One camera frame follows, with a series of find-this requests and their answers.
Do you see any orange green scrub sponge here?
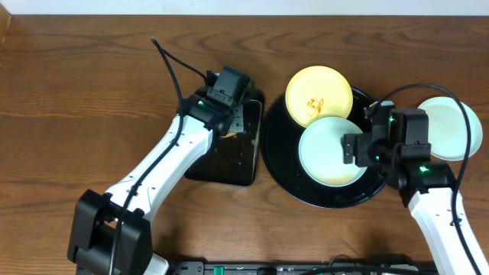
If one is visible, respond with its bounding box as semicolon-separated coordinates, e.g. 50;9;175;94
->
223;133;237;138

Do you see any light blue plate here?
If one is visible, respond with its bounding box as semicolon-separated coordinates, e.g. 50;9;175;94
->
299;117;367;187

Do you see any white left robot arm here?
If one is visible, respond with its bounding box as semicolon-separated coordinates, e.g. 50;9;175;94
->
67;100;263;274

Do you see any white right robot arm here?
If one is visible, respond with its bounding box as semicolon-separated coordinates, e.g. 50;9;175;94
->
342;131;488;274

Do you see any black round tray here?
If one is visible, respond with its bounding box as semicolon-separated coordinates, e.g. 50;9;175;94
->
260;95;385;209

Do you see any black rectangular tray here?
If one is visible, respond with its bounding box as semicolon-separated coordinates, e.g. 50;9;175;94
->
184;89;265;186

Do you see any yellow plate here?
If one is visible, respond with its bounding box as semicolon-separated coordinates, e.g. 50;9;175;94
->
285;66;353;128

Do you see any black control box with cables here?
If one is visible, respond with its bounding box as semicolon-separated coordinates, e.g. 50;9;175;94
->
167;254;438;275

